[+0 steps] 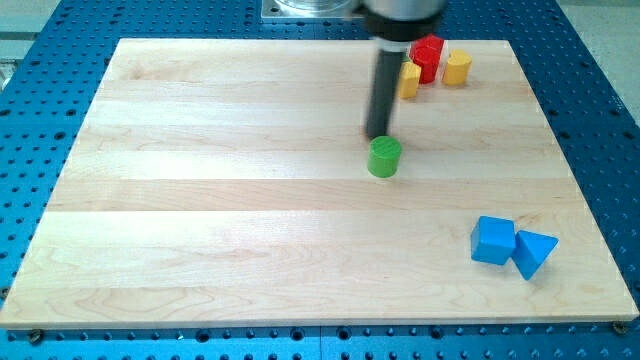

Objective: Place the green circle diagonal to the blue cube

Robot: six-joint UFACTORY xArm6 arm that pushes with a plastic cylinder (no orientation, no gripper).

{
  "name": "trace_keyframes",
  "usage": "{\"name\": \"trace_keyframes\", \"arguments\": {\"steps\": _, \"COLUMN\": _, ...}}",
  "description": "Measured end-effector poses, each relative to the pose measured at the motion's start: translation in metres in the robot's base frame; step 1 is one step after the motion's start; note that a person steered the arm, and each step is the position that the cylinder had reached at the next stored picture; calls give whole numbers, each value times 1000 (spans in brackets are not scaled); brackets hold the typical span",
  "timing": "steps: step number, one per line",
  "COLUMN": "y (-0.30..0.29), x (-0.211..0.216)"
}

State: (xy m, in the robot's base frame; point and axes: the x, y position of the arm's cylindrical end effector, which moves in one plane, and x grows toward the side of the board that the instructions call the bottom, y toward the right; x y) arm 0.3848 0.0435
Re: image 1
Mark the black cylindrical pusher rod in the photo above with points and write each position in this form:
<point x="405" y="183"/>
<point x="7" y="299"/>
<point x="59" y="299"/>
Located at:
<point x="382" y="99"/>

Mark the green wooden cylinder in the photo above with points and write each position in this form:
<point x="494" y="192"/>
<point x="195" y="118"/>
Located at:
<point x="384" y="155"/>

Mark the blue wooden cube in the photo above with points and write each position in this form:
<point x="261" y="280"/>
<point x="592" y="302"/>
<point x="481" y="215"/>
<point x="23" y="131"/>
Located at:
<point x="493" y="240"/>

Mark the yellow wooden block left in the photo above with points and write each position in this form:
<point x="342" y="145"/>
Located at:
<point x="408" y="80"/>

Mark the yellow wooden block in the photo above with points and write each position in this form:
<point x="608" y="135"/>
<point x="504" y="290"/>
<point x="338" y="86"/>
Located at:
<point x="408" y="80"/>
<point x="457" y="67"/>

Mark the red wooden block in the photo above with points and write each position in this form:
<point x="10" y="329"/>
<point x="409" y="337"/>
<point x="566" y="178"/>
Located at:
<point x="426" y="53"/>

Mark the yellow wooden block right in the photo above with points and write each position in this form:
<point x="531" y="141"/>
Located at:
<point x="457" y="67"/>

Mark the light wooden board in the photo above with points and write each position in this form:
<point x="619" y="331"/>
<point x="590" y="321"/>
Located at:
<point x="219" y="183"/>

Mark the blue wooden triangular prism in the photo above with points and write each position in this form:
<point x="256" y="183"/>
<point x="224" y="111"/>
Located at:
<point x="532" y="250"/>

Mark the blue perforated metal table plate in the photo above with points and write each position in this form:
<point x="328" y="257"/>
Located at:
<point x="48" y="96"/>

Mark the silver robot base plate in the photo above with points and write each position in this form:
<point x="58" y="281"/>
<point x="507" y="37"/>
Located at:
<point x="294" y="9"/>

